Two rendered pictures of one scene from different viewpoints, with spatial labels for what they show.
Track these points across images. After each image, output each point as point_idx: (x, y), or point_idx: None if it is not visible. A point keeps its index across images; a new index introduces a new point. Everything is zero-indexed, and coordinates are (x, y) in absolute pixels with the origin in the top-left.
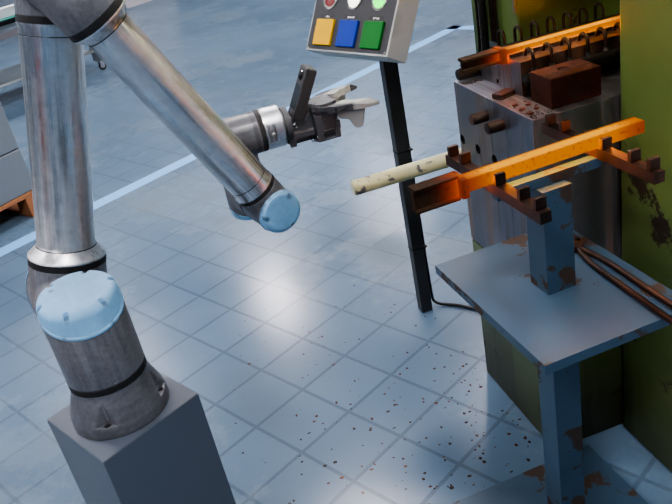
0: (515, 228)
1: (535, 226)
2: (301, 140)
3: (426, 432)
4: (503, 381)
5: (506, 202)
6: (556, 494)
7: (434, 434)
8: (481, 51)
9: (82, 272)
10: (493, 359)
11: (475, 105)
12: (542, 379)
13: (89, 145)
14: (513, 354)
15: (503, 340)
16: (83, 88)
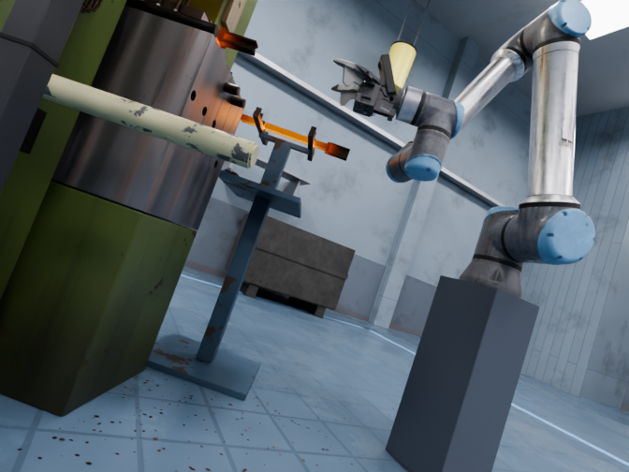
0: (203, 181)
1: (284, 166)
2: (383, 114)
3: (200, 432)
4: (100, 382)
5: (312, 154)
6: (226, 326)
7: (197, 426)
8: (202, 11)
9: (518, 208)
10: (95, 370)
11: (221, 73)
12: (252, 251)
13: (531, 128)
14: (138, 319)
15: (131, 317)
16: (532, 93)
